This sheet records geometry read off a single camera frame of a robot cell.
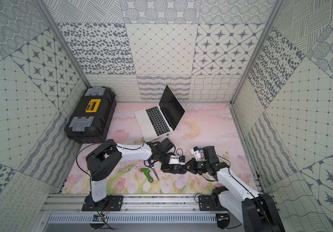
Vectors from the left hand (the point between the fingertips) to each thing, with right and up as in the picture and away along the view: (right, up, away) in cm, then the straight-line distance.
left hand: (176, 163), depth 87 cm
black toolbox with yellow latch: (-52, +26, -1) cm, 58 cm away
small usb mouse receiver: (-6, +16, +14) cm, 22 cm away
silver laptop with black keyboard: (-13, +25, +20) cm, 34 cm away
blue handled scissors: (-16, 0, +1) cm, 16 cm away
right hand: (+4, -1, -6) cm, 8 cm away
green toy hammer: (-18, -4, -3) cm, 19 cm away
